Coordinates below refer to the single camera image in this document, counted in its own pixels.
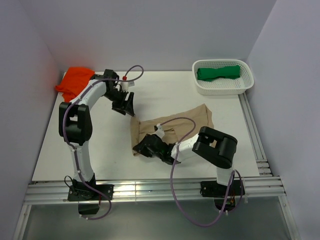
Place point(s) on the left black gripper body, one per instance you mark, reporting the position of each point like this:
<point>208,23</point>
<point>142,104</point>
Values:
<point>118,98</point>

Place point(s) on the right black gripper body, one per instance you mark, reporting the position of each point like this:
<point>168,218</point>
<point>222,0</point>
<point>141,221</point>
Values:
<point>145,151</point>

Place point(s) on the beige t-shirt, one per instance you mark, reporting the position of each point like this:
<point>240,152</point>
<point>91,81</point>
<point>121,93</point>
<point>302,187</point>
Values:
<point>183,125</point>

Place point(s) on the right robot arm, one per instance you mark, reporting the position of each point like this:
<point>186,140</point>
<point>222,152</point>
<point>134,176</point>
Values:
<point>214,146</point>

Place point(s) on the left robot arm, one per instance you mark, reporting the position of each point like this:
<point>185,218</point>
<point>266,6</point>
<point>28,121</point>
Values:
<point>75,123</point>

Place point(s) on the orange t-shirt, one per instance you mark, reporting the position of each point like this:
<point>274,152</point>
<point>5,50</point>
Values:
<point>74,82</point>

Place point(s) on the white plastic basket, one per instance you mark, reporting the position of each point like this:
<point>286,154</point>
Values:
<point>222,86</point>

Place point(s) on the rolled green t-shirt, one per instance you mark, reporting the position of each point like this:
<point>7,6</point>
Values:
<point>211,74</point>

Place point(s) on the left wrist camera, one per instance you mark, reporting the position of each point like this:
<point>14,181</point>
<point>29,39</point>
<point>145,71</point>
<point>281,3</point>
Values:
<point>125,85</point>

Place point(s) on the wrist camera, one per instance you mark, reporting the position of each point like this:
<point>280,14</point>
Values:
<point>125,85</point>
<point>159,131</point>

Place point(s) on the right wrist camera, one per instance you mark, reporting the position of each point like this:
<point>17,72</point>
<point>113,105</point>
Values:
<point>159,131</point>

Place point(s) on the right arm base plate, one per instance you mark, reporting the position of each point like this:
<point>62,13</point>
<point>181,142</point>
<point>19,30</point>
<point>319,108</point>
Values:
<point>212,189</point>

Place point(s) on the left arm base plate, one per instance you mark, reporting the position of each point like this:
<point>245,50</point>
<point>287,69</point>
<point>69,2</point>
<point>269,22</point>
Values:
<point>83,193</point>

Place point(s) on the aluminium rail frame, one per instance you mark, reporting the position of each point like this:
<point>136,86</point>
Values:
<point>266,185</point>

